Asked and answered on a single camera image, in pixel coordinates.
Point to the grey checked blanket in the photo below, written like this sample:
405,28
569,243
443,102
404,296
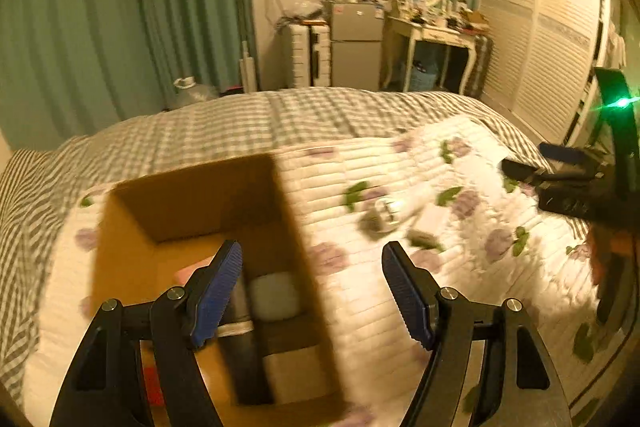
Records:
200,132

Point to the white dressing table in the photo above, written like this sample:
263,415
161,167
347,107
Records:
430,38

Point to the dark checked suitcase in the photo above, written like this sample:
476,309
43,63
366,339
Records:
482,62

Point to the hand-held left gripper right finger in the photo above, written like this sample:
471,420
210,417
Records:
407,292

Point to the hanging white clothes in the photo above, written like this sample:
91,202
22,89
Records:
617,47

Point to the white louvred wardrobe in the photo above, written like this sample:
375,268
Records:
540,32

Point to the white suitcase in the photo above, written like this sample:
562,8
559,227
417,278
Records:
305,54

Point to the clutter of dressing table items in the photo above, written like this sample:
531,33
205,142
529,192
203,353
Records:
450,14

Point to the pink item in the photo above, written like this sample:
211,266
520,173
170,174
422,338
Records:
192,272

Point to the blue basket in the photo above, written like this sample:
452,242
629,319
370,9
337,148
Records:
422,74

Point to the grey small fridge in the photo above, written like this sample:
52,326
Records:
355,42

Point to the pale square case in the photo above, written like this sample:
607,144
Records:
275,297

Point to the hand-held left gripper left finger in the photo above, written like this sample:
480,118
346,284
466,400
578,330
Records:
217,292

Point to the clear water bottle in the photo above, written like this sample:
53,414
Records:
192,93

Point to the brown cardboard box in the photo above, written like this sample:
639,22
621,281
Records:
165,217

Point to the wide green curtain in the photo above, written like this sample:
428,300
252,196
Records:
75,32

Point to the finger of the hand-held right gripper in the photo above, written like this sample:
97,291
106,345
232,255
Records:
560,153
520,169

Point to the person's right hand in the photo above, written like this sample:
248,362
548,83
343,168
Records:
600,247

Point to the white floral quilt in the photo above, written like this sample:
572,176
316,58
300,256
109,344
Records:
500,282

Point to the white charger block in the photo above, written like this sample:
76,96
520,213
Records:
417,201

